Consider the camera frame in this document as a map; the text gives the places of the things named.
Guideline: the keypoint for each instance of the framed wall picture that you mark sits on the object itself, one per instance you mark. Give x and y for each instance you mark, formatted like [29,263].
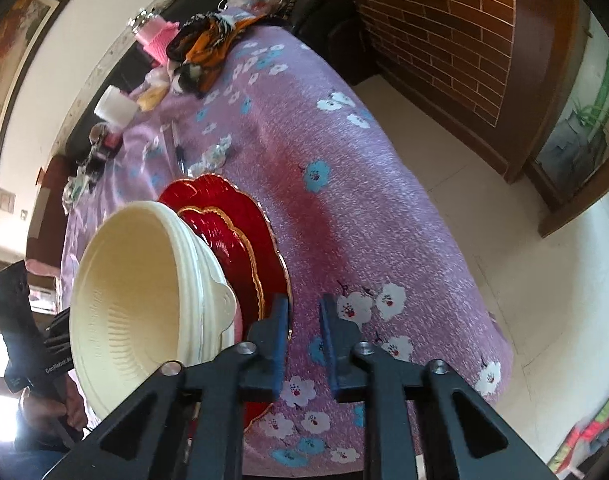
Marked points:
[14,70]

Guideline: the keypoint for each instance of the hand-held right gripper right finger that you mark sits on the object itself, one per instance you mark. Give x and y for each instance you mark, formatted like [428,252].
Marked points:
[327,350]

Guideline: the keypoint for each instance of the pink knitted bottle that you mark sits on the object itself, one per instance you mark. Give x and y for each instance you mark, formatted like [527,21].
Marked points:
[157,37]

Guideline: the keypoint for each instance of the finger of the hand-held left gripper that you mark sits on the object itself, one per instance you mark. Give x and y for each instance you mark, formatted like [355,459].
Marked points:
[59,332]

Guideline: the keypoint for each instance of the brick-pattern wooden cabinet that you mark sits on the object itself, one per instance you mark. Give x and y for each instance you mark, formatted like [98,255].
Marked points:
[434,35]

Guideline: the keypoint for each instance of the brown pink armchair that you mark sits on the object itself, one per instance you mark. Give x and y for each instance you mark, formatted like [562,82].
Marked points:
[47,200]

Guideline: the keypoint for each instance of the purple floral tablecloth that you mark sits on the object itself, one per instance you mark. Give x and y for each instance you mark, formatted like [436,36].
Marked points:
[334,200]

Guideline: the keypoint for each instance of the person's left hand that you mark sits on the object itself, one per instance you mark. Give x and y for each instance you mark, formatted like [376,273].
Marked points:
[49,407]

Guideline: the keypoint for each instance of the person's left forearm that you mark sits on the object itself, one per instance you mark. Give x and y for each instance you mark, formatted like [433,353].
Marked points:
[34,442]

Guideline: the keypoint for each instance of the cream bowl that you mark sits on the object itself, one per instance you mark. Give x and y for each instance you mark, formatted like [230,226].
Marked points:
[129,300]

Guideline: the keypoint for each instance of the black sofa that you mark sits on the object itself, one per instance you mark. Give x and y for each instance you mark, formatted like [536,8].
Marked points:
[329,25]

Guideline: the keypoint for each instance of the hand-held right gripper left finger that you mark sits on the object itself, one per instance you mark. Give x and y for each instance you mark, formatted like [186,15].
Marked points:
[284,350]

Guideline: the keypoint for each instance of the bamboo wall painting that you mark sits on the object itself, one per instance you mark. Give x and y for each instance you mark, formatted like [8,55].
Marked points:
[584,125]

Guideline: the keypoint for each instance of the black orange patterned cloth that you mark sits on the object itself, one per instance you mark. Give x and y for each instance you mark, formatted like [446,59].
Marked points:
[209,45]

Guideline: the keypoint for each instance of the pen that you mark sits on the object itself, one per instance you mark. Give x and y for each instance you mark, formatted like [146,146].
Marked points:
[178,150]

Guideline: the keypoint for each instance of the clear plastic wrapper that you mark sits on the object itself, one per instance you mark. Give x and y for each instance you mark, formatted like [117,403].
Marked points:
[212,157]

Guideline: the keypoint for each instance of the white paper cup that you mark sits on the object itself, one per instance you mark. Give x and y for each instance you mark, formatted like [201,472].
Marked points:
[114,105]

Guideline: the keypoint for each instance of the small red gold-rimmed plate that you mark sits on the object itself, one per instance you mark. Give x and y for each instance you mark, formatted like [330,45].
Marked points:
[234,255]

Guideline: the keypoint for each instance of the large red gold-rimmed plate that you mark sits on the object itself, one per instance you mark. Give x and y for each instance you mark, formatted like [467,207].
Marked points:
[219,195]

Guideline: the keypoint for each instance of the bread in plastic bag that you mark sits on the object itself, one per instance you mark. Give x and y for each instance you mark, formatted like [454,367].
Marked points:
[153,91]

